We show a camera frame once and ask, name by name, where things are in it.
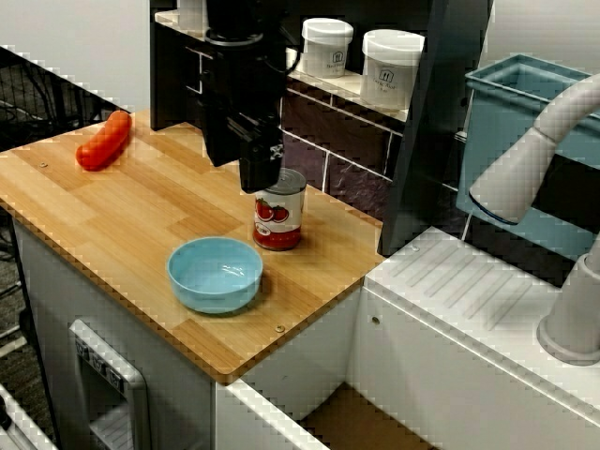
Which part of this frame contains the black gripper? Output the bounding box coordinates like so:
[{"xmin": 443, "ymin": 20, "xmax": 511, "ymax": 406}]
[{"xmin": 201, "ymin": 39, "xmax": 288, "ymax": 195}]

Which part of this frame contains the toy tomato can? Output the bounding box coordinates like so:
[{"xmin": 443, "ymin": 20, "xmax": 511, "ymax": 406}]
[{"xmin": 253, "ymin": 167, "xmax": 308, "ymax": 252}]

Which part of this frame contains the orange toy sausage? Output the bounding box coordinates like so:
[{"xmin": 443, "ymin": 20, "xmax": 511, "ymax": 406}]
[{"xmin": 75, "ymin": 110, "xmax": 133, "ymax": 171}]

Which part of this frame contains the light blue bowl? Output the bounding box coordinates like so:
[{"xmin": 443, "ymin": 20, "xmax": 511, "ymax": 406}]
[{"xmin": 166, "ymin": 236, "xmax": 263, "ymax": 315}]

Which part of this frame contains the dark tile backsplash panel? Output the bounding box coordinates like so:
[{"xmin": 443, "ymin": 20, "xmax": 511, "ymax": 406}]
[{"xmin": 149, "ymin": 22, "xmax": 465, "ymax": 231}]

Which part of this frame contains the cream shelf ledge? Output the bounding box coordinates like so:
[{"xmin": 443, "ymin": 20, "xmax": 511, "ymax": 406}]
[{"xmin": 154, "ymin": 9, "xmax": 412, "ymax": 123}]

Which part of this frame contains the white lidded jar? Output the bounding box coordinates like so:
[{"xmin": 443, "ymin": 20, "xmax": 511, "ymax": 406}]
[
  {"xmin": 177, "ymin": 0, "xmax": 210, "ymax": 33},
  {"xmin": 360, "ymin": 28, "xmax": 426, "ymax": 113},
  {"xmin": 301, "ymin": 17, "xmax": 354, "ymax": 79}
]

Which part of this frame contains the black upright kitchen panel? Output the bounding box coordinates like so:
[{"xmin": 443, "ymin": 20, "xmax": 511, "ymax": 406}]
[{"xmin": 377, "ymin": 0, "xmax": 494, "ymax": 258}]

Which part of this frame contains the white toy kitchen cabinet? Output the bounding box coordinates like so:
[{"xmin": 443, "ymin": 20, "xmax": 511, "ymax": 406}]
[{"xmin": 11, "ymin": 205, "xmax": 367, "ymax": 450}]

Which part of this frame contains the teal plastic bin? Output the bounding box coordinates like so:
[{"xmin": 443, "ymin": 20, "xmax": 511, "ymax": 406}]
[{"xmin": 457, "ymin": 53, "xmax": 600, "ymax": 263}]

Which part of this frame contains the grey toy dishwasher door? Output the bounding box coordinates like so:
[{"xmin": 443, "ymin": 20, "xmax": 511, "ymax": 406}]
[{"xmin": 68, "ymin": 319, "xmax": 152, "ymax": 450}]

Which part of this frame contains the grey toy faucet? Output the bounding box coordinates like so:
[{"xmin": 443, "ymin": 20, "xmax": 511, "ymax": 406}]
[{"xmin": 468, "ymin": 72, "xmax": 600, "ymax": 367}]

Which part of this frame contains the brown cardboard sheet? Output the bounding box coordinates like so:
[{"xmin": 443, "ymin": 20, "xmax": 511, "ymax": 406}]
[{"xmin": 299, "ymin": 382, "xmax": 444, "ymax": 450}]

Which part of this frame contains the white toy sink basin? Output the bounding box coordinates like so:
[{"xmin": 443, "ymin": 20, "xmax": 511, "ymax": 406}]
[{"xmin": 215, "ymin": 227, "xmax": 600, "ymax": 450}]

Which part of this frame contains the black wire mesh fence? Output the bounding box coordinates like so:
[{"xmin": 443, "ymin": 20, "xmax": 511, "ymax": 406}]
[{"xmin": 0, "ymin": 46, "xmax": 118, "ymax": 151}]

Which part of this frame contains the white metal camera stand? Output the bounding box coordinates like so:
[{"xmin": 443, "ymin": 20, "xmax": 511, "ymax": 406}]
[{"xmin": 0, "ymin": 382, "xmax": 60, "ymax": 450}]

